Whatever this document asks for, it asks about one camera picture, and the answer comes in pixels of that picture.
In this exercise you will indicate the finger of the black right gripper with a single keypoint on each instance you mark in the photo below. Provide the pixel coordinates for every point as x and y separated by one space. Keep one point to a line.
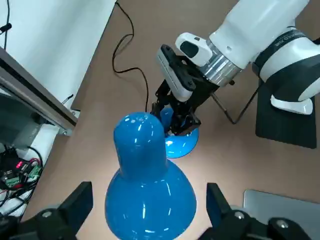
186 117
162 100

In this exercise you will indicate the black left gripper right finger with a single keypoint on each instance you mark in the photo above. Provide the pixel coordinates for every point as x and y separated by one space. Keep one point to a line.
220 212

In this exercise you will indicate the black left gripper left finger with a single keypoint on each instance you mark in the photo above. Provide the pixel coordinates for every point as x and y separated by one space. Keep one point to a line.
75 207

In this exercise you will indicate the blue desk lamp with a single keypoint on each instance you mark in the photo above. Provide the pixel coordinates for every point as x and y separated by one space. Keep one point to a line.
140 150

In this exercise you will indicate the silver closed laptop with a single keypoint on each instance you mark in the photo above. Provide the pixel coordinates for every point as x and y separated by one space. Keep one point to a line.
282 207

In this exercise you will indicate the green electronics board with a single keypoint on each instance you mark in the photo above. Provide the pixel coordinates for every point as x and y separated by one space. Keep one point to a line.
20 172

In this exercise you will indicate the black mouse mat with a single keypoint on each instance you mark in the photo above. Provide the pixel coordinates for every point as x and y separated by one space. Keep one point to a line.
282 125

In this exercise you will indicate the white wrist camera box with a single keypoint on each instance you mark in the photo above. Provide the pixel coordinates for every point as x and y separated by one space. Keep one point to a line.
175 80

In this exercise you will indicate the aluminium frame post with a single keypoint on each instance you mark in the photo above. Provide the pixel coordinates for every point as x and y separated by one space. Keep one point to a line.
32 92

